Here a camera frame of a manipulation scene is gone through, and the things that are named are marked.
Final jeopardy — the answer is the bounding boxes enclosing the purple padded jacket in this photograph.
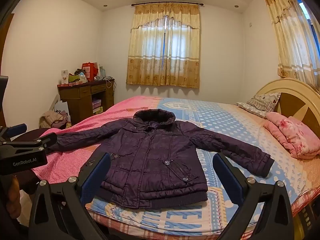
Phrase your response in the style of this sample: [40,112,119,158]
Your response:
[51,109,275,210]

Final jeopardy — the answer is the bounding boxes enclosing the patterned pillow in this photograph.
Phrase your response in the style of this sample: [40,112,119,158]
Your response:
[236,92,282,118]

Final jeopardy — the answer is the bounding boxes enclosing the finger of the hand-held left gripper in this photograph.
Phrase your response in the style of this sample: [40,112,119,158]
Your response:
[0,132,58,155]
[0,123,27,143]

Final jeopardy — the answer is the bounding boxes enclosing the dark wooden desk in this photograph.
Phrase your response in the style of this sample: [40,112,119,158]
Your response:
[57,79,115,126]

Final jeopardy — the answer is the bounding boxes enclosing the flat red box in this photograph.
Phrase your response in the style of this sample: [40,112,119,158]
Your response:
[57,82,84,88]

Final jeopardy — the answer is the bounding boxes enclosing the person's left hand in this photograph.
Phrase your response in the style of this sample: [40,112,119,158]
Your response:
[5,176,22,221]

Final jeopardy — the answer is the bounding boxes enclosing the long dark curtain rod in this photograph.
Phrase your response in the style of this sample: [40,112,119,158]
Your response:
[131,2,204,7]

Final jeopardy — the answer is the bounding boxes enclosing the brown wooden door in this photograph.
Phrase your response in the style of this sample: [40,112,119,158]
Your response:
[0,12,15,128]

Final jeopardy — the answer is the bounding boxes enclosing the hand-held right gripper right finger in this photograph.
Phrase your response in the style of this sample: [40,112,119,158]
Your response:
[212,152,294,240]

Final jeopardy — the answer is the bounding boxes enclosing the wide yellow window curtain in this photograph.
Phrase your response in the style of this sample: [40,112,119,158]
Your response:
[126,4,201,89]

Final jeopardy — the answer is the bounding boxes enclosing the white paper bag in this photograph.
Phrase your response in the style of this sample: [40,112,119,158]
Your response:
[51,100,69,117]

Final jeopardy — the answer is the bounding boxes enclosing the pink folded blanket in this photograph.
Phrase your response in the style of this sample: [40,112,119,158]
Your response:
[263,112,320,159]

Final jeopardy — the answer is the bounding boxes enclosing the blue dotted bed sheet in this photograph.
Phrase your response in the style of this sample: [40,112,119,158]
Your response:
[85,96,320,236]

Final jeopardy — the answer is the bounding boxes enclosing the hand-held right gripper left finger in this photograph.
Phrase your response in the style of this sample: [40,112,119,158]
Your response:
[29,152,112,240]

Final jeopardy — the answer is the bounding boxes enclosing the pile of clothes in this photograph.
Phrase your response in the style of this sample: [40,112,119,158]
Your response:
[39,110,72,129]

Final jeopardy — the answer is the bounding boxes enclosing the stacked boxes in desk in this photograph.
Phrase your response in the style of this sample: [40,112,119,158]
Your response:
[92,99,104,114]

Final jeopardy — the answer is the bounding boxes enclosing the cream wooden headboard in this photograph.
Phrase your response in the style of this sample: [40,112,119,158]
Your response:
[254,78,320,141]

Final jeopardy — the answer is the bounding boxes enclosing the pink bed sheet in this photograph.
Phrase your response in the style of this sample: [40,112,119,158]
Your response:
[31,95,160,188]

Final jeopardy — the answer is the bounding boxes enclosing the narrow yellow window curtain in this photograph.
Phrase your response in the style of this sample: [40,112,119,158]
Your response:
[262,0,320,92]

